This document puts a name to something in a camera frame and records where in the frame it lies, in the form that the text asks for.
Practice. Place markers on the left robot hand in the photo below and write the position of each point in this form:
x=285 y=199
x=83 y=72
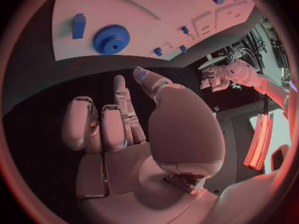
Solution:
x=217 y=78

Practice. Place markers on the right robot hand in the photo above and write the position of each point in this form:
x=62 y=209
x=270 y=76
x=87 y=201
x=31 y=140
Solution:
x=184 y=127

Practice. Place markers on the small blue block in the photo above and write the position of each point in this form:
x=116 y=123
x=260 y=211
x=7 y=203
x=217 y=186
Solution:
x=183 y=49

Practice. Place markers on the small blue peg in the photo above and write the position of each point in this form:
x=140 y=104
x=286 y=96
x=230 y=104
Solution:
x=184 y=29
x=158 y=51

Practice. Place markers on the blue rounded block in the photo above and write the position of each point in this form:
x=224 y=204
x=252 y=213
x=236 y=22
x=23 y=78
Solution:
x=79 y=27

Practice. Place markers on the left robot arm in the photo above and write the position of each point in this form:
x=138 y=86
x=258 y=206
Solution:
x=257 y=82

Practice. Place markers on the white task board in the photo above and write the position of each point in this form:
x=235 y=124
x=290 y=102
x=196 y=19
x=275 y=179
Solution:
x=140 y=31

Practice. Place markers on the equipment rack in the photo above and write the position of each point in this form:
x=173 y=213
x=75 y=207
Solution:
x=245 y=46

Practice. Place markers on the blue gear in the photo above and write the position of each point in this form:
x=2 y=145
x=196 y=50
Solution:
x=111 y=40

